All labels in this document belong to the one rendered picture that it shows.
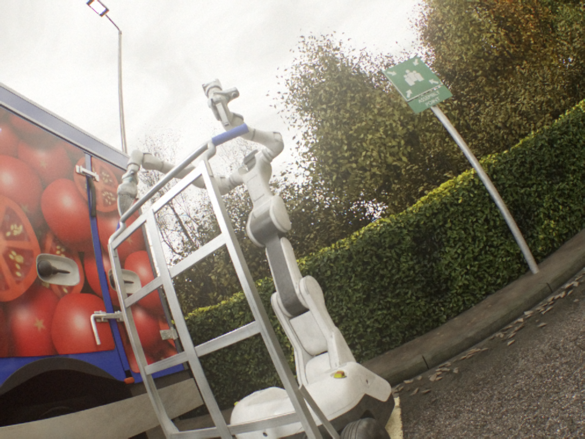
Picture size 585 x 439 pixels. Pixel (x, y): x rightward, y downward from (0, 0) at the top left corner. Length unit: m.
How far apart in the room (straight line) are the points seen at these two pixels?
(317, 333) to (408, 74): 2.27
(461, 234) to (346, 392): 1.84
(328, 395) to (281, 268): 0.75
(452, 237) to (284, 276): 1.53
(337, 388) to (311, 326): 0.54
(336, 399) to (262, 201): 1.15
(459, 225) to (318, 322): 1.57
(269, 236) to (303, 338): 0.55
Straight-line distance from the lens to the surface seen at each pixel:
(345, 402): 1.04
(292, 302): 1.49
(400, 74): 2.90
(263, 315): 0.77
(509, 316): 2.03
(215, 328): 2.91
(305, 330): 1.52
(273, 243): 1.61
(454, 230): 2.64
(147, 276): 2.33
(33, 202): 1.96
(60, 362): 1.66
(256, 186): 1.80
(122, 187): 1.54
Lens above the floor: 0.55
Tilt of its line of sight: 20 degrees up
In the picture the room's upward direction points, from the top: 25 degrees counter-clockwise
